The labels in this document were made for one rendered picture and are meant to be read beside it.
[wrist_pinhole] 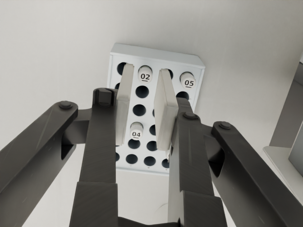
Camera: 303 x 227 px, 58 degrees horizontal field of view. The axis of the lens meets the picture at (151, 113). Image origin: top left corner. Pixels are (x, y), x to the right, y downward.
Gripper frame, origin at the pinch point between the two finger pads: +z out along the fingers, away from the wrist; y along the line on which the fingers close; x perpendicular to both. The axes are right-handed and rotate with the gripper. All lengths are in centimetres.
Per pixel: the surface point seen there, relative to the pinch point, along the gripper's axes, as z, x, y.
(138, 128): 5.5, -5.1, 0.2
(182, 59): 7.5, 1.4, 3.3
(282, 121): 49, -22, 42
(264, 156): 2.9, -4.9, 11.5
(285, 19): 10.0, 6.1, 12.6
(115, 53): 6.2, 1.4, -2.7
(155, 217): 9.0, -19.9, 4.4
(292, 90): 52, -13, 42
